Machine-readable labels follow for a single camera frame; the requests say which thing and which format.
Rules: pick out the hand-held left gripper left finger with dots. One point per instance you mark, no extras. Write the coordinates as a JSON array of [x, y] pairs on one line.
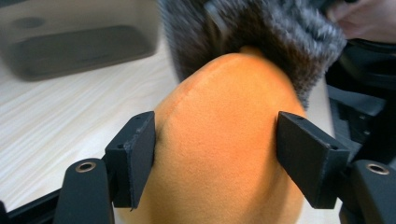
[[134, 158]]

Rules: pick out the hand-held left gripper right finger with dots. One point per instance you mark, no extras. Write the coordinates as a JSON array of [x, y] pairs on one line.
[[314, 161]]

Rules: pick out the orange plush toy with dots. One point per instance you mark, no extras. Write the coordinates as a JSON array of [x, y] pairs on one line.
[[218, 140]]

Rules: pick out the grey fuzzy cloth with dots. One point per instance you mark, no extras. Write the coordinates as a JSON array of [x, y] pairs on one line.
[[274, 31]]

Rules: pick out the translucent plastic storage box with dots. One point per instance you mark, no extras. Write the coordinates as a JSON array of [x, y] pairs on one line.
[[77, 49]]

